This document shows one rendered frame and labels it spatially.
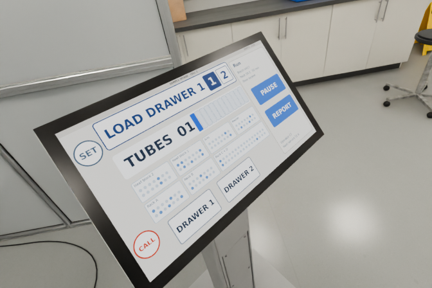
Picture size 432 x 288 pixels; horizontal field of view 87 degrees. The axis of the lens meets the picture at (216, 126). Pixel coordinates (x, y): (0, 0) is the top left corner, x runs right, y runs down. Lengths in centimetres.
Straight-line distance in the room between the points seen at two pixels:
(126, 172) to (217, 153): 17
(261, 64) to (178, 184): 34
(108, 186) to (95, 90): 85
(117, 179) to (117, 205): 4
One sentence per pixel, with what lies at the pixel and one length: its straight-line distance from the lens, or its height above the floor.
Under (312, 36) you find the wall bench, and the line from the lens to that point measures 272.
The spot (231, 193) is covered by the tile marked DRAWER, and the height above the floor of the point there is 99.
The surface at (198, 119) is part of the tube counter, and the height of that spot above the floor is 111.
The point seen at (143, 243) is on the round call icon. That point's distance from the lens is 42.
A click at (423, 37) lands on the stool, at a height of 62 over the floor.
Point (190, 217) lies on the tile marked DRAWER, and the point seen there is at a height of 101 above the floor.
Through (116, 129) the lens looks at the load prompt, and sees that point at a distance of 42.
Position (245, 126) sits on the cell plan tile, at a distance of 50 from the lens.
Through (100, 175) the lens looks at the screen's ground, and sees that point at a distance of 41.
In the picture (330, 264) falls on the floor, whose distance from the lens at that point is 152.
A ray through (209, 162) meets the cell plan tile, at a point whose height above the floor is 105.
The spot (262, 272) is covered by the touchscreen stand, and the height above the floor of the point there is 4.
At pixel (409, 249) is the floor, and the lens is 170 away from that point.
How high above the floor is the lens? 136
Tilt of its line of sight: 36 degrees down
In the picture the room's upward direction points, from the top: 10 degrees counter-clockwise
